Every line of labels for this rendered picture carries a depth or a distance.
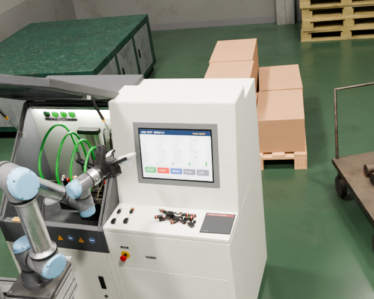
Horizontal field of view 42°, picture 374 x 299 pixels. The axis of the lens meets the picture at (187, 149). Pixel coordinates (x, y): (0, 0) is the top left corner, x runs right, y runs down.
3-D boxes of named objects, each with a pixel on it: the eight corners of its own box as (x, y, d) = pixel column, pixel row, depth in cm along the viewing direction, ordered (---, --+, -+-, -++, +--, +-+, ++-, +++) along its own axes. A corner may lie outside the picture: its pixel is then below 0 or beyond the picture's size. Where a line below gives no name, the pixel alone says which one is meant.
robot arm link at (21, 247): (35, 249, 229) (27, 226, 222) (53, 259, 221) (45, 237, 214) (14, 265, 221) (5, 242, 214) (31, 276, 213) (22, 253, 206)
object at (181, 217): (152, 224, 258) (151, 216, 255) (159, 212, 267) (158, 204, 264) (193, 228, 251) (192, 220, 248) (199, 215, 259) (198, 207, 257)
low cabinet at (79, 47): (44, 74, 787) (28, 22, 745) (158, 68, 738) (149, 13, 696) (-33, 140, 611) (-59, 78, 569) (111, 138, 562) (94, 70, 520)
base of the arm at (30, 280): (46, 290, 218) (40, 274, 213) (16, 289, 222) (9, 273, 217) (60, 267, 231) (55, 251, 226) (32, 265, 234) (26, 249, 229)
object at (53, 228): (10, 241, 293) (2, 220, 285) (15, 237, 296) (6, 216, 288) (102, 253, 273) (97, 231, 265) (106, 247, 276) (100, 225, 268)
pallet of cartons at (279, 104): (312, 104, 568) (312, 32, 526) (306, 174, 449) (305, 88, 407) (225, 105, 597) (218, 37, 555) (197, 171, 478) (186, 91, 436)
